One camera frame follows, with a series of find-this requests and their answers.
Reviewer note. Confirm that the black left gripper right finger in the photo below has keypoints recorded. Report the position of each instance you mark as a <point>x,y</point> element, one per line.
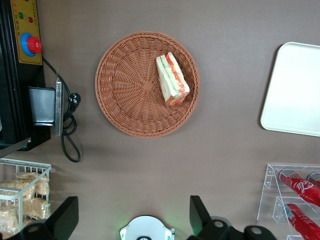
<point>200,217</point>

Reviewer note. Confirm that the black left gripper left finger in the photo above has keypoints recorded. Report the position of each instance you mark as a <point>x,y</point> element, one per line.
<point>63,220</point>

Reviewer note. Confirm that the triangular sandwich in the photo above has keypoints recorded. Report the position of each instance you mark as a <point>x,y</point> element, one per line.
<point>172,80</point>

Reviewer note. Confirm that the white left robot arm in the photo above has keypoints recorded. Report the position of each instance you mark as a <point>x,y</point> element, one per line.
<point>146,230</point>

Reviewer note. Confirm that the round brown wicker basket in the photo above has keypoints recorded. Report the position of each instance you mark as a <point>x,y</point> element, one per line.
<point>125,100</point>

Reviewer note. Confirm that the beige rectangular plastic tray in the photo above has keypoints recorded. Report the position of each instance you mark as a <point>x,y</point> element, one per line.
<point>295,90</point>

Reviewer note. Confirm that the clear bag of crispy snacks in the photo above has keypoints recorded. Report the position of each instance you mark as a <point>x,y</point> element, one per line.
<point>8,220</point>
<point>15,186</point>
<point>37,207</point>
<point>43,186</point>

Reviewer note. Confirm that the clear acrylic bottle rack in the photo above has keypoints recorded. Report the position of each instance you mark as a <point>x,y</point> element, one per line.
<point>271,185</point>

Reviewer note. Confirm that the red cola bottle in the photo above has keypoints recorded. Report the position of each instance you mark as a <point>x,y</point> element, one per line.
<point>300,220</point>
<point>315,177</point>
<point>302,187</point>

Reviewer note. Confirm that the black sealing machine, yellow panel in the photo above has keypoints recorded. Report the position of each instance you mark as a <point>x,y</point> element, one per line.
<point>12,100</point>

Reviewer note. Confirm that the red emergency stop button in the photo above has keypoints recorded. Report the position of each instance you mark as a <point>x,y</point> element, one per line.
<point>32,44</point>

